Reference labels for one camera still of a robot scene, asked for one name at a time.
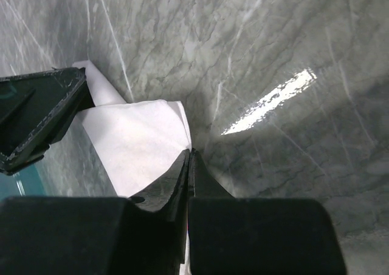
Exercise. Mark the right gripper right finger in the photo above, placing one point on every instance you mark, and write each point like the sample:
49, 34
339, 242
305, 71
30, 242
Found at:
228, 235

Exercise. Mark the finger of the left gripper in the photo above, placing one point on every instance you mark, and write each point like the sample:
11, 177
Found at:
36, 112

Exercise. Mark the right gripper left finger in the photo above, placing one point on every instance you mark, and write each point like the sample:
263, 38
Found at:
58, 235

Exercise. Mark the white paper napkin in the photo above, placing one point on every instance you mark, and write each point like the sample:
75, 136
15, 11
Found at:
145, 150

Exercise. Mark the teal transparent plastic bin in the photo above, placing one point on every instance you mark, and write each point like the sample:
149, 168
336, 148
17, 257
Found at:
26, 182

